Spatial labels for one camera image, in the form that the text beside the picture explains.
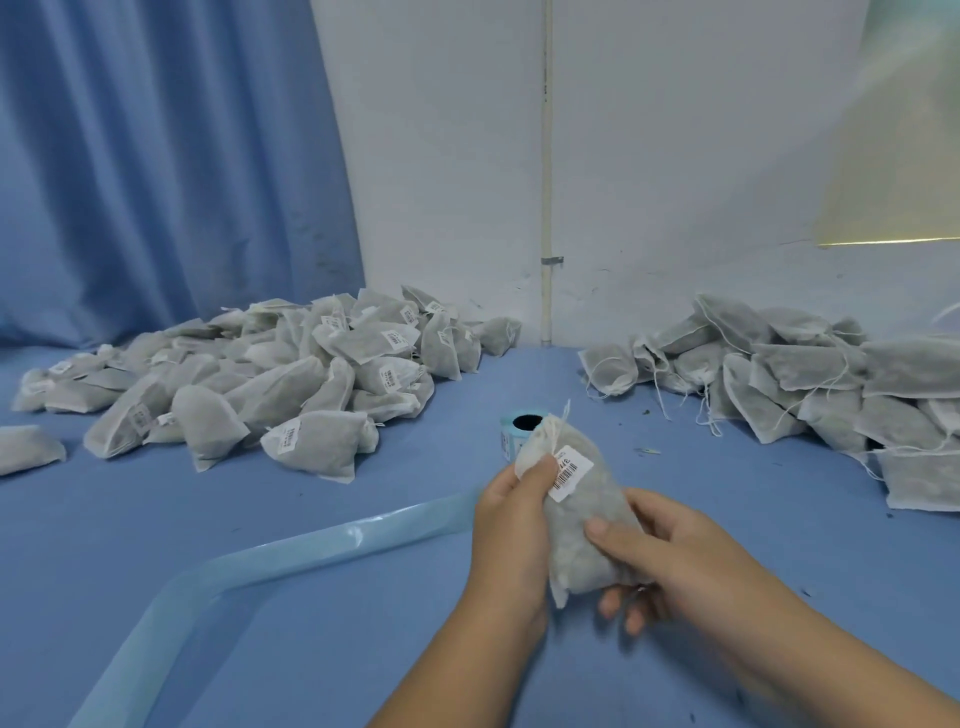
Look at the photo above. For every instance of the person's right hand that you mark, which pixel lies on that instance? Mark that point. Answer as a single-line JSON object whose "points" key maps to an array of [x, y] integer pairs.
{"points": [[683, 570]]}

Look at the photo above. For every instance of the person's left hand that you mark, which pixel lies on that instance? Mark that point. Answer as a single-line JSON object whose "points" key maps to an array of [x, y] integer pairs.
{"points": [[510, 548]]}

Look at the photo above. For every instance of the white mesh herb bag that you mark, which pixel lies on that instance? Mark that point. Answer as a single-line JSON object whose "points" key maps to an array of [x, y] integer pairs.
{"points": [[585, 518]]}

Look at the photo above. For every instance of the white peeled label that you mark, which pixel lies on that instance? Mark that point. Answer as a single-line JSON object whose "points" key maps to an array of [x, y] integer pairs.
{"points": [[570, 473]]}

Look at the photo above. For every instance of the pile of unlabelled herb bags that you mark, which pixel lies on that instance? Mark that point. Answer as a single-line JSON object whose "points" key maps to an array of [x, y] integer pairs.
{"points": [[795, 383]]}

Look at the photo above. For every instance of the blue label roll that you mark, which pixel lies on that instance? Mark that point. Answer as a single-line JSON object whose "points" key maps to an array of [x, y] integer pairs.
{"points": [[225, 593]]}

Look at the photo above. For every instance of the pile of labelled herb bags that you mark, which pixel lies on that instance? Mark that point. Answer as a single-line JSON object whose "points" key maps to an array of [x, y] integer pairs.
{"points": [[255, 383]]}

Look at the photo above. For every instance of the lone white pouch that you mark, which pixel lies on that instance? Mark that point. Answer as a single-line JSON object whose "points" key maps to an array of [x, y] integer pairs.
{"points": [[27, 449]]}

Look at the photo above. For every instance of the person's left forearm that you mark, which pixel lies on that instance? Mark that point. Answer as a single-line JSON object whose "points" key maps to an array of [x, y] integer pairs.
{"points": [[458, 683]]}

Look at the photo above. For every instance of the blue curtain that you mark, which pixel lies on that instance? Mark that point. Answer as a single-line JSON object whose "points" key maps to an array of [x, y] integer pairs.
{"points": [[165, 158]]}

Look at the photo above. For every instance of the white wall pipe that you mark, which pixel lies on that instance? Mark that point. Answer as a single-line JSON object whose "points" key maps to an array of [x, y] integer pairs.
{"points": [[548, 150]]}

